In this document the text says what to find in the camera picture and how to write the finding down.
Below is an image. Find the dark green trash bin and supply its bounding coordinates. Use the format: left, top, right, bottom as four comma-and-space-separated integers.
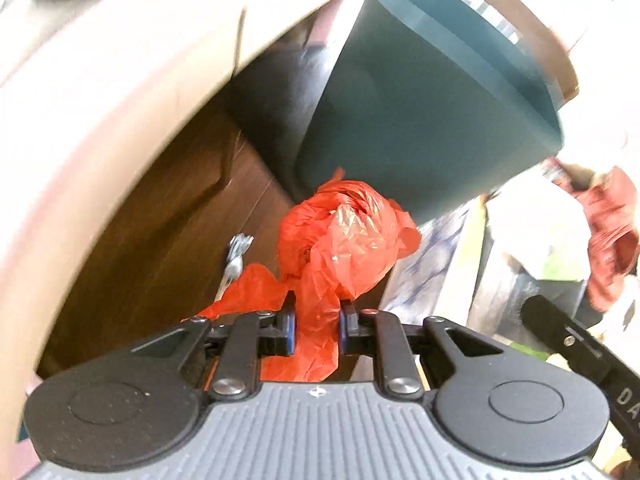
293, 0, 566, 222

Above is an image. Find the rust red garment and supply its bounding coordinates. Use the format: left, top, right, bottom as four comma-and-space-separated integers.
580, 167, 640, 312

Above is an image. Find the white plastic bag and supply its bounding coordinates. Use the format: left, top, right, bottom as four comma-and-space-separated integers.
487, 175, 597, 283

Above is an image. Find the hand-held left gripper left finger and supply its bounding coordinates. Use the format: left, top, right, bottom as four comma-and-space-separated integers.
130, 293, 297, 402

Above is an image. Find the crumpled silver wrapper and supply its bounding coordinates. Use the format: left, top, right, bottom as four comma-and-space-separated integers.
216, 233, 257, 303

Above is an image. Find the red plastic bag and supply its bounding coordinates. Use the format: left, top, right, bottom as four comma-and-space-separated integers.
181, 167, 422, 384

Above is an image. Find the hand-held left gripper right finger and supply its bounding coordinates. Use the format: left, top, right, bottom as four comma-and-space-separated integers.
338, 299, 507, 402

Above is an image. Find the cream curved furniture panel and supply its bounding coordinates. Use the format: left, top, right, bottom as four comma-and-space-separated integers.
0, 0, 353, 378

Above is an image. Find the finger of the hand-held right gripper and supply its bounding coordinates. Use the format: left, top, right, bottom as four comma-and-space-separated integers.
519, 294, 618, 388

